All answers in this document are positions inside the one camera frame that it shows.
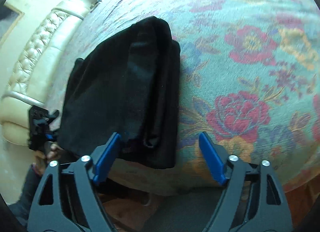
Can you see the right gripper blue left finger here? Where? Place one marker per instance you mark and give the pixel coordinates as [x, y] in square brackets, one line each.
[103, 158]

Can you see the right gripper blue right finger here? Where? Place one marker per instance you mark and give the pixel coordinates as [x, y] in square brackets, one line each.
[216, 158]

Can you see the black pants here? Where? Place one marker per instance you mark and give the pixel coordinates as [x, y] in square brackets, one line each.
[129, 85]

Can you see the person left forearm dark sleeve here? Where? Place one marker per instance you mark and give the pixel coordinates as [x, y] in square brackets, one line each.
[21, 208]

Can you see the person left hand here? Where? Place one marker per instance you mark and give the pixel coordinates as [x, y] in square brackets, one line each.
[51, 152]

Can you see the cream tufted leather headboard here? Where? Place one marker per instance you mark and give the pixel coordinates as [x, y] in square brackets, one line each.
[33, 72]

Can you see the floral green bedspread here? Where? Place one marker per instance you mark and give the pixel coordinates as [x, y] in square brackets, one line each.
[249, 78]

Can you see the framed wedding photo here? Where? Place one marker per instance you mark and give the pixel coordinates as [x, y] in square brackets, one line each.
[10, 16]

